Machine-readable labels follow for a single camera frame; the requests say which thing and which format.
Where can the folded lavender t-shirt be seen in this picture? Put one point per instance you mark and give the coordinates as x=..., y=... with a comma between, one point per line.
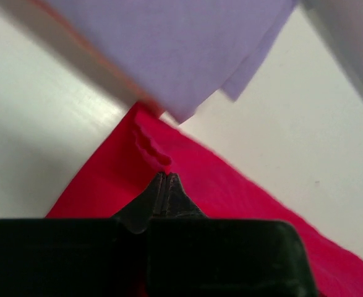
x=180, y=52

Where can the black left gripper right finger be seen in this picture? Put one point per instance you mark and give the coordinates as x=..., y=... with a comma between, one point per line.
x=178, y=203

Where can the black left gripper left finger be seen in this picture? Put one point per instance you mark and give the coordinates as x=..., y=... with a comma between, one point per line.
x=137, y=213

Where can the red t-shirt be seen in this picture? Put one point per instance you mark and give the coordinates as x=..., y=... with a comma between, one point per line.
x=142, y=145

